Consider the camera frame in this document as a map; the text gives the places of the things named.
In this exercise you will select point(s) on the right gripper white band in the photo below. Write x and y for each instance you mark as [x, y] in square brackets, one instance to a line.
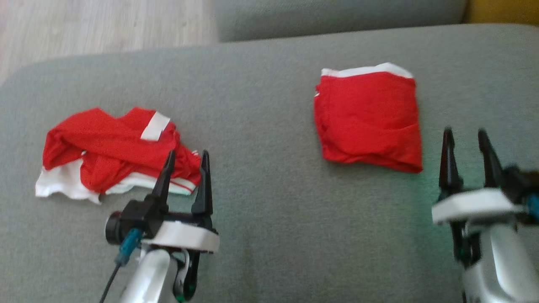
[471, 206]

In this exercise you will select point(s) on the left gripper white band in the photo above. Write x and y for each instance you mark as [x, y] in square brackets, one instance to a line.
[189, 237]

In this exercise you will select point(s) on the red jersey white sleeves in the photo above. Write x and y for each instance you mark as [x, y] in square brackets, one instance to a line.
[109, 147]

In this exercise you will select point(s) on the red shorts white waistband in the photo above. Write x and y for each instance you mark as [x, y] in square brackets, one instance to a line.
[370, 122]

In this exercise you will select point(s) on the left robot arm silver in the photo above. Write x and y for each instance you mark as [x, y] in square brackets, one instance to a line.
[151, 277]

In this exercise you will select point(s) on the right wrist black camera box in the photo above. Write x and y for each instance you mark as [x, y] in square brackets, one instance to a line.
[522, 185]

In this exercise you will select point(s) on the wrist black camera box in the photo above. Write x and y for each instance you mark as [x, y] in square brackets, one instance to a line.
[522, 185]
[126, 221]

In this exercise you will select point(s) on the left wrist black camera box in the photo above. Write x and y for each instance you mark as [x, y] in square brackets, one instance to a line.
[126, 221]

